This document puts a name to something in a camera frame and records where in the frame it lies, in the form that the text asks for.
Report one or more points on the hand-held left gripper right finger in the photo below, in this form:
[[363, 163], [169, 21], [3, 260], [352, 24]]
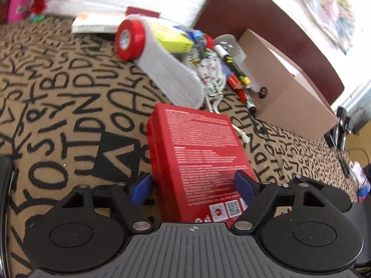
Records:
[[245, 186]]

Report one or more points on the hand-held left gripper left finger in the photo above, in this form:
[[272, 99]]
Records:
[[140, 189]]

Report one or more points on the brown cardboard box with eyelet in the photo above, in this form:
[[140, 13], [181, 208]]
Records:
[[289, 101]]

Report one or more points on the white fabric insole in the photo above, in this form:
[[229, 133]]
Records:
[[171, 75]]

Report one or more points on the white capped marker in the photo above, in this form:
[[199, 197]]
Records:
[[229, 60]]

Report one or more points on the letter print tablecloth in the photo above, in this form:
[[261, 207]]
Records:
[[58, 92]]

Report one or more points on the clear plastic cup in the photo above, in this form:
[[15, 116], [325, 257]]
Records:
[[232, 45]]

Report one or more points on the red tape roll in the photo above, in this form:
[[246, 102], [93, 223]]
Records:
[[129, 40]]

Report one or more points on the yellow-green medicine box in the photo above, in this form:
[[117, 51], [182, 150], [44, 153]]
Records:
[[171, 39]]

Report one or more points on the blue capped pen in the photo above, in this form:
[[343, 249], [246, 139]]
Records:
[[200, 39]]

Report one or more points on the orange and white medicine box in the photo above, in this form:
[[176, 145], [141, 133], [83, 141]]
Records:
[[95, 23]]

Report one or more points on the dark brown headboard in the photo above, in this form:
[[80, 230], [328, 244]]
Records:
[[260, 11]]

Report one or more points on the dark red box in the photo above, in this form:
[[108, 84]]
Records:
[[143, 11]]

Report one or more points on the floral plastic bag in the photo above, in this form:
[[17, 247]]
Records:
[[327, 8]]

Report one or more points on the pink thermos bottle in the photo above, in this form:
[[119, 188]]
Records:
[[18, 3]]

